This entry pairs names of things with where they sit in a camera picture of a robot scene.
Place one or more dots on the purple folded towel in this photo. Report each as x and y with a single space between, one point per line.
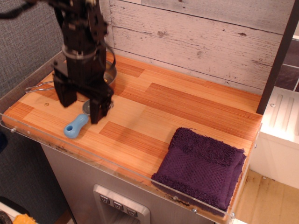
201 167

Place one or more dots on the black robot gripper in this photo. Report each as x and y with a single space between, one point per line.
83 73

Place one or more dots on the small steel pot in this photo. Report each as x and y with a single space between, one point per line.
110 75

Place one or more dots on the dark vertical post right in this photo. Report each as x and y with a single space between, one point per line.
279 59

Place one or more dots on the orange object bottom left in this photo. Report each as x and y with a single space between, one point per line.
24 219

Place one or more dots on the blue handled grey spoon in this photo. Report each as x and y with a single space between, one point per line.
72 129

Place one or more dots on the clear acrylic table edge guard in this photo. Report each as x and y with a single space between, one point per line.
218 216

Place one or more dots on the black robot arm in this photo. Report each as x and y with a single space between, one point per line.
85 50

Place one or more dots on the grey toy fridge cabinet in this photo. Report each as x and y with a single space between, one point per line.
99 195

